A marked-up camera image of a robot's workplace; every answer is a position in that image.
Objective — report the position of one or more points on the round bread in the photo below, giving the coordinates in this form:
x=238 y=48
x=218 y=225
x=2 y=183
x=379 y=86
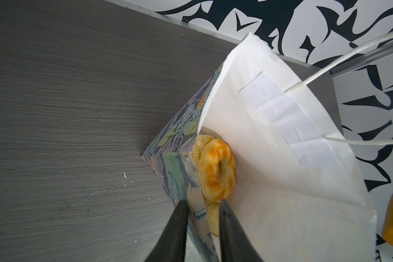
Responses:
x=200 y=143

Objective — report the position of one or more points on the white floral paper bag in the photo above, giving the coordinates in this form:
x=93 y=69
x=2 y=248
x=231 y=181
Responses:
x=306 y=189

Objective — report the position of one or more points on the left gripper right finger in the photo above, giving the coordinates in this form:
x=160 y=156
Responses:
x=234 y=243

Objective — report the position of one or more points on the ring-shaped bread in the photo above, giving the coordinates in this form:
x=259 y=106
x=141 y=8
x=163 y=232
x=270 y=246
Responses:
x=217 y=171

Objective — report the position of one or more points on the small croissant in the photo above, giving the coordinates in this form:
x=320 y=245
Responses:
x=212 y=210

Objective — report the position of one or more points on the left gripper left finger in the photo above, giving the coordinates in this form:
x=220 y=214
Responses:
x=171 y=246

